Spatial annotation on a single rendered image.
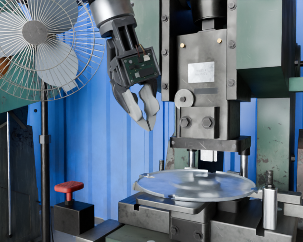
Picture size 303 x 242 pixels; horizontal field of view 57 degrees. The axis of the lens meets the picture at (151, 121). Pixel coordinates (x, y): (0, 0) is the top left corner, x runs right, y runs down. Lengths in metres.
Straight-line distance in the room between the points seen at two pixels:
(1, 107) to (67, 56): 0.68
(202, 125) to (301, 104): 1.23
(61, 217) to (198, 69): 0.54
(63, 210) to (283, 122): 0.70
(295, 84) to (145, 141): 1.50
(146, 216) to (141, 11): 0.56
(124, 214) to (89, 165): 1.79
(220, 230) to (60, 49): 0.99
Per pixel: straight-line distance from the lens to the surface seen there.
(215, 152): 0.81
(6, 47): 1.39
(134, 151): 2.30
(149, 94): 0.54
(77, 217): 0.79
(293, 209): 0.80
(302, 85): 0.89
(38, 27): 1.31
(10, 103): 1.87
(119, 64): 0.49
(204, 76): 0.75
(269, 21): 0.69
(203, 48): 0.76
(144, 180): 0.75
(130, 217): 0.83
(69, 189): 0.80
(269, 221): 0.70
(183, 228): 0.72
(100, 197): 2.60
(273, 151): 0.97
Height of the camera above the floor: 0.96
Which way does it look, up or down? 2 degrees down
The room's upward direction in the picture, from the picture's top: straight up
